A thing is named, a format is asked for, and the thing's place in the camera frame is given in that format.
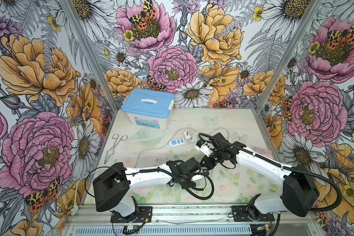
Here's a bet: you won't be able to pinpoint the aluminium corner post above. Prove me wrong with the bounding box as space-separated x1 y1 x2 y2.
254 0 323 112
61 1 119 115

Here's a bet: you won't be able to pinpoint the clear green plastic bag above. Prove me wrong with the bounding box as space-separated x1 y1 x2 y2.
131 127 166 143

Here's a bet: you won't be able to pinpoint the pink packet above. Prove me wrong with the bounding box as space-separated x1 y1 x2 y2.
254 147 274 160

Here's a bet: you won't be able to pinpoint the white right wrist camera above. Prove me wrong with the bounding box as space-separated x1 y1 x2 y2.
195 140 213 157

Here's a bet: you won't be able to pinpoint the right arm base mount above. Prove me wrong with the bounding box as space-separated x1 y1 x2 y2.
230 205 274 222

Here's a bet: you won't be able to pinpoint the blue lid storage box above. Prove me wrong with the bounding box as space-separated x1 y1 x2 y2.
121 88 175 130

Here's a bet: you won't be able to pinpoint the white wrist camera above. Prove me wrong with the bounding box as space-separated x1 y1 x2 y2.
190 173 205 182
195 140 213 157

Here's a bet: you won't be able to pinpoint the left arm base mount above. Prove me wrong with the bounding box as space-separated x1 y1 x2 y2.
110 206 153 223

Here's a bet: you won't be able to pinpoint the aluminium front rail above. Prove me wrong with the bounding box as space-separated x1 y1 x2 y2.
61 203 316 226

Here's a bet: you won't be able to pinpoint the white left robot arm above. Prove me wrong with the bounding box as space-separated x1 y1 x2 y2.
93 158 208 217

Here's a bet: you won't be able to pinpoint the white power strip cable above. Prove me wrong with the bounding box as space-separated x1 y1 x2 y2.
132 126 231 169

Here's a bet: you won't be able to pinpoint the white charger adapter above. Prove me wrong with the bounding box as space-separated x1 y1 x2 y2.
184 131 193 141

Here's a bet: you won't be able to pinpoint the floral table mat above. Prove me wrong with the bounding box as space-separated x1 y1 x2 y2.
99 145 282 204

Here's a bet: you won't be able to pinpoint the metal scissor tongs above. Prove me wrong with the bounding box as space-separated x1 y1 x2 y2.
104 133 128 164

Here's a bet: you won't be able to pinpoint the white power strip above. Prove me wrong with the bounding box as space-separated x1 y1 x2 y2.
169 137 186 147

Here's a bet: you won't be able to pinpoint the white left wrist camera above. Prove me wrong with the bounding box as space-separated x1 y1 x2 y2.
190 173 205 182

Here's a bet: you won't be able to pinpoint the aluminium right corner post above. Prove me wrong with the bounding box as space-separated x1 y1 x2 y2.
254 0 323 112

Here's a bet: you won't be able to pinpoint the aluminium left corner post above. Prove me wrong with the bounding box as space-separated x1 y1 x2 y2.
61 1 119 115

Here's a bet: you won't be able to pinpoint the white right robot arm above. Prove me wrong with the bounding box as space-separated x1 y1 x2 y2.
196 133 319 221

